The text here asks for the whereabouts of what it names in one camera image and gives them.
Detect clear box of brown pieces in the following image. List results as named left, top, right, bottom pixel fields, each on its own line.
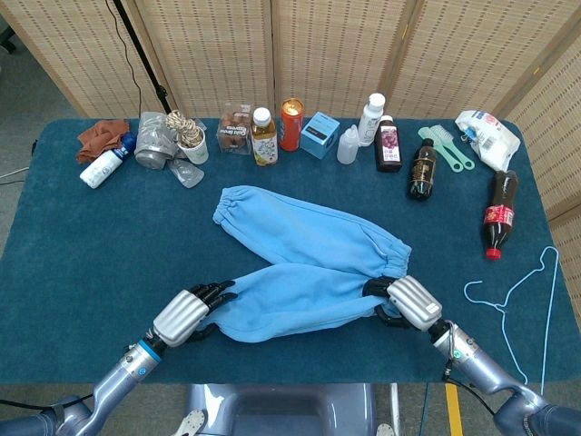
left=217, top=103, right=254, bottom=156

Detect yellow tea bottle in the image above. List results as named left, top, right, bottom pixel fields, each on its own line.
left=250, top=106, right=279, bottom=167

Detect black tripod stand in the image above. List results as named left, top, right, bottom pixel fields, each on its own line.
left=112, top=0, right=172, bottom=114

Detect white paper cup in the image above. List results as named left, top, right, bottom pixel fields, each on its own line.
left=175, top=129, right=210, bottom=165

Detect small translucent squeeze bottle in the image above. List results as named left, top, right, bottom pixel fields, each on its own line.
left=336, top=124, right=361, bottom=164

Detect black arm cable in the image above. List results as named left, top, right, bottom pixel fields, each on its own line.
left=442, top=358, right=498, bottom=415
left=0, top=393, right=94, bottom=412

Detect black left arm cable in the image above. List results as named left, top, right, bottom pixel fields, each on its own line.
left=0, top=393, right=94, bottom=412

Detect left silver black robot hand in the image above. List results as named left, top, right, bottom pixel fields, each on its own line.
left=152, top=280, right=239, bottom=349

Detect dark teal table cloth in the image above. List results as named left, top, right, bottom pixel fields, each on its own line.
left=0, top=117, right=574, bottom=385

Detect light blue sweatpants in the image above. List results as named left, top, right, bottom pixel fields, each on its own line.
left=199, top=183, right=413, bottom=342

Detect rust brown cloth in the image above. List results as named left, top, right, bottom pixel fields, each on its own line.
left=75, top=118, right=132, bottom=164

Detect bamboo folding screen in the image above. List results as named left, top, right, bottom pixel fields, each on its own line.
left=0, top=0, right=581, bottom=273

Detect orange drink can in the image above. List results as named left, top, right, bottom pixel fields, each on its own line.
left=278, top=98, right=304, bottom=153

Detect cola bottle with red label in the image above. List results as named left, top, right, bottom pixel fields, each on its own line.
left=481, top=170, right=520, bottom=263

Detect silver metal rod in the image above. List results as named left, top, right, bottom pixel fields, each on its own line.
left=389, top=382, right=403, bottom=428

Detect mint green comb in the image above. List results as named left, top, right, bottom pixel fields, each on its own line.
left=417, top=126, right=464, bottom=173

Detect tall white plastic bottle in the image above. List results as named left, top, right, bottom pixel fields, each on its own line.
left=357, top=93, right=386, bottom=148

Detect dark purple juice bottle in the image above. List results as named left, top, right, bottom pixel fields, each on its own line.
left=374, top=114, right=404, bottom=173

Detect dark bottle with gold label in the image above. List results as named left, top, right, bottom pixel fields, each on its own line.
left=409, top=138, right=438, bottom=202

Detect mint green brush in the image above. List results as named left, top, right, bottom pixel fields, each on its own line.
left=428, top=124, right=477, bottom=171

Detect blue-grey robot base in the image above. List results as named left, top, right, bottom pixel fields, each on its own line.
left=174, top=382, right=395, bottom=436

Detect white plastic bag package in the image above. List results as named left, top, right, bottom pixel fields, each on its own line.
left=455, top=109, right=522, bottom=173

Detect thin black hanging cable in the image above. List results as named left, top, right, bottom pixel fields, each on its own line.
left=104, top=0, right=143, bottom=114

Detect light blue wire hanger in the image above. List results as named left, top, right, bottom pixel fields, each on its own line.
left=463, top=246, right=560, bottom=396

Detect light blue cardboard box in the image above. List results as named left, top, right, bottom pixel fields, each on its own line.
left=300, top=111, right=341, bottom=161

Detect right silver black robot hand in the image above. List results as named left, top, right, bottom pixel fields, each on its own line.
left=362, top=274, right=444, bottom=332

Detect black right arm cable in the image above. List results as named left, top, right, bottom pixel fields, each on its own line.
left=442, top=358, right=498, bottom=415

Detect white tube with blue cap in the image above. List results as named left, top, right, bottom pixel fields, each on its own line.
left=79, top=133, right=137, bottom=189

